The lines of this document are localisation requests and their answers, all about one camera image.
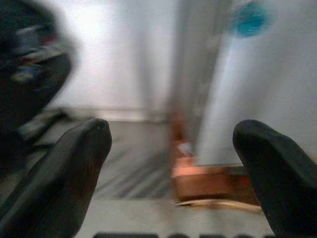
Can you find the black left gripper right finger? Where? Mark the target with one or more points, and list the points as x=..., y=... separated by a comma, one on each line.
x=280, y=178

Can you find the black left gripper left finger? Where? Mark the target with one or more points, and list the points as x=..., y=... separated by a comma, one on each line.
x=62, y=178

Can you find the white fridge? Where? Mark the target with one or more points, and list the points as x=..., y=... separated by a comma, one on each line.
x=272, y=81

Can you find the tall red brick stack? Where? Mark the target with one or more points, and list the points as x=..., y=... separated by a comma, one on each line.
x=205, y=182

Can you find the grey striped floor mat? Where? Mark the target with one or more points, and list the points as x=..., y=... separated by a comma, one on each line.
x=138, y=173

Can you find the black printed bag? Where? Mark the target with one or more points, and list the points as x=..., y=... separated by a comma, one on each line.
x=27, y=74

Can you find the blue round sticker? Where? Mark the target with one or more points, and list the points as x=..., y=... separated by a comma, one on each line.
x=250, y=21

